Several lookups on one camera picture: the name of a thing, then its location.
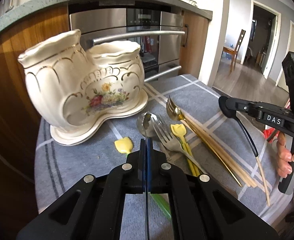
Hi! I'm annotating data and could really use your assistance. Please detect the yellow tulip training chopsticks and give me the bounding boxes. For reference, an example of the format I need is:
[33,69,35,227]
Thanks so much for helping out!
[170,124,200,177]

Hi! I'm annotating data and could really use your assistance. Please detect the gold fork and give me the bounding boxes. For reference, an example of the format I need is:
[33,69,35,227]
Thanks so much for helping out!
[166,96,242,187]

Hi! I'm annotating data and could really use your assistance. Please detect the silver fork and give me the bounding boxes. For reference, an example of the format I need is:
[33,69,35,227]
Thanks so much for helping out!
[151,118,208,174]

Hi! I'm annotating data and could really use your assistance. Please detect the green yellow tulip spoon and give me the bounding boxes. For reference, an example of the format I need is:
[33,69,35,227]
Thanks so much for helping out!
[114,137,171,220]

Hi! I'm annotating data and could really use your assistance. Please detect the silver spoon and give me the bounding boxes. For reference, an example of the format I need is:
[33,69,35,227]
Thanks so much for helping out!
[136,112,168,153]

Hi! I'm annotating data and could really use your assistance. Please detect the black plastic spoon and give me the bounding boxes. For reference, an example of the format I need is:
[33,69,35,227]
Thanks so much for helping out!
[235,116,259,158]

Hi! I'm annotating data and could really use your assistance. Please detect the single wooden chopstick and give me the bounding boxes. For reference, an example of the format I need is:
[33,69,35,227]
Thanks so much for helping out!
[255,156,270,207]

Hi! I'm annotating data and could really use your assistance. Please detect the person's right hand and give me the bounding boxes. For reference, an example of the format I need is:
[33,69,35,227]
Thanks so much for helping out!
[276,132,294,178]

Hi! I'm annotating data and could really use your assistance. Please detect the red plastic bag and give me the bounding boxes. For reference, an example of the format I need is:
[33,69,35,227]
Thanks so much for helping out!
[263,127,279,142]

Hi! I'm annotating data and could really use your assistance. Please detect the wooden dining chair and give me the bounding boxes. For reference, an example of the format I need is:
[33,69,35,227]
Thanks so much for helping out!
[223,29,246,73]

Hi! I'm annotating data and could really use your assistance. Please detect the stainless steel oven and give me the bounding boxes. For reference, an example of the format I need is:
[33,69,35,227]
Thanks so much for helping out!
[68,1,185,80]

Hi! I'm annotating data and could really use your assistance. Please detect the white bowl on counter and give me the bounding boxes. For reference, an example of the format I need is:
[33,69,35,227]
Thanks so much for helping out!
[180,0,197,7]

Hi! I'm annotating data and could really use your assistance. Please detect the white floral ceramic utensil holder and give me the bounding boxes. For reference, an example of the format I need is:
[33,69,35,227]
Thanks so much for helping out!
[18,29,148,146]

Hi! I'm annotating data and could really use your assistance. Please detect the grey speckled countertop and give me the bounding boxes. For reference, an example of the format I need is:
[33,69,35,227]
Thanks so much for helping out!
[0,0,213,45]

